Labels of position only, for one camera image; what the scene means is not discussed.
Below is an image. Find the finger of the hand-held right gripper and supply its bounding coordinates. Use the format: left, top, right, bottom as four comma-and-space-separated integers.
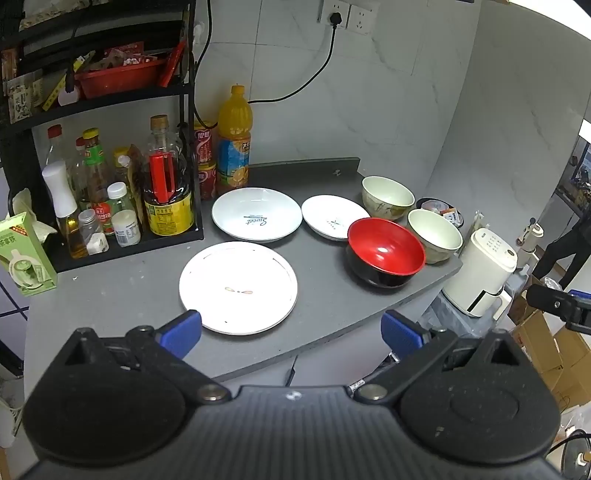
526, 285, 591, 333

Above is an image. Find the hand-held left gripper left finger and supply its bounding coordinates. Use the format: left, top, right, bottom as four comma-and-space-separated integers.
65, 310, 232, 403

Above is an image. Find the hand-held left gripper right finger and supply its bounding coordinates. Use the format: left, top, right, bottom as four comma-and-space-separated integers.
353, 310, 527, 403

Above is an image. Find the white plate brown rim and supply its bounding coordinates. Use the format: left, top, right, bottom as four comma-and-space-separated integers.
179, 241, 298, 336

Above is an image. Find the red and black bowl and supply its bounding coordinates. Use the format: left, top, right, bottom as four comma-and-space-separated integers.
346, 218, 426, 289

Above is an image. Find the plain cream bowl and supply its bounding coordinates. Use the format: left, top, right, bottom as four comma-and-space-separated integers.
407, 209, 463, 265

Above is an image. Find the cream bowl with leaf pattern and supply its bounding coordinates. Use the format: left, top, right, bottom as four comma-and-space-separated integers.
361, 175, 415, 221

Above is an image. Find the deep white plate script print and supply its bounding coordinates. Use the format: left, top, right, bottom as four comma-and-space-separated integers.
212, 187, 303, 244

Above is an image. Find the cardboard box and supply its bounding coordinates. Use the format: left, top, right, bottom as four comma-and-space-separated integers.
512, 276, 591, 412

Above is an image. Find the white air fryer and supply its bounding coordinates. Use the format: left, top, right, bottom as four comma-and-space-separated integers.
442, 228, 518, 318

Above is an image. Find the white jar with label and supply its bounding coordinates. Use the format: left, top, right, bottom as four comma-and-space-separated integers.
112, 210, 142, 247

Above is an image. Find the black round tray with packets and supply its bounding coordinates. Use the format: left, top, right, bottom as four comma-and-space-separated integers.
416, 197, 464, 228

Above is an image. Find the small clear shaker jar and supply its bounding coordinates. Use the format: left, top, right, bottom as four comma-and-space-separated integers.
78, 209, 110, 256

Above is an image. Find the small white plate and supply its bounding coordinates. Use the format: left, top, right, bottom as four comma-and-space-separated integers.
301, 195, 371, 241

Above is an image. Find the clear bottle white cap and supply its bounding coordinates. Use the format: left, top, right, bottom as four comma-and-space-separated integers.
106, 182, 136, 214

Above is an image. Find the red drink can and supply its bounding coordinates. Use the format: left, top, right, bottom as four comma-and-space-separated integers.
194, 121, 218, 163
198, 161, 219, 200

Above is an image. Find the green tea box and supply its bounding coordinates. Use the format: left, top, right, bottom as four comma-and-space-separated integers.
0, 212, 59, 297

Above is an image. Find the oil bottle tall white cap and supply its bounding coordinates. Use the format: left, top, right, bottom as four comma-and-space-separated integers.
41, 161, 89, 260

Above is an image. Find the green label bottle yellow cap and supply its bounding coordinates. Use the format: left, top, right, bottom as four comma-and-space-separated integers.
82, 128, 112, 205

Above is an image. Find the orange juice bottle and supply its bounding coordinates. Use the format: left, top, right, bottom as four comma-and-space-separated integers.
216, 85, 254, 195

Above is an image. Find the crumpled pale tissue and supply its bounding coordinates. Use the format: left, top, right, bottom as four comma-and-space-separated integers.
8, 188, 57, 243

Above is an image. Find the clear bottle red cap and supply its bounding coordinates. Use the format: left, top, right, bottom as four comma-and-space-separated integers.
45, 124, 71, 168

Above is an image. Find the black metal rack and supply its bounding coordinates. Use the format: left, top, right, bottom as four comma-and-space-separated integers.
0, 0, 205, 273

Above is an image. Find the red plastic basket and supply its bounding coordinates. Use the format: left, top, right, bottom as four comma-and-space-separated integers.
75, 58, 168, 99

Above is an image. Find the red packet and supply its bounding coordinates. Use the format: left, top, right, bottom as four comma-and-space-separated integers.
156, 41, 189, 89

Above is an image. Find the yellow packet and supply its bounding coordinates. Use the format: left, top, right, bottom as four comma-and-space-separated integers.
42, 52, 95, 112

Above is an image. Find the soy sauce jug red handle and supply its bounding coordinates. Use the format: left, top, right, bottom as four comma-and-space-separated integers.
142, 115, 195, 236

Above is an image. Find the black power cable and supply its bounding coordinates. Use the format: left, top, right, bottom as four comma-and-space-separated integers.
247, 13, 343, 104

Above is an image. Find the white wall outlet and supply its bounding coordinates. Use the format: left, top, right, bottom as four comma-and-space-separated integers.
318, 0, 380, 36

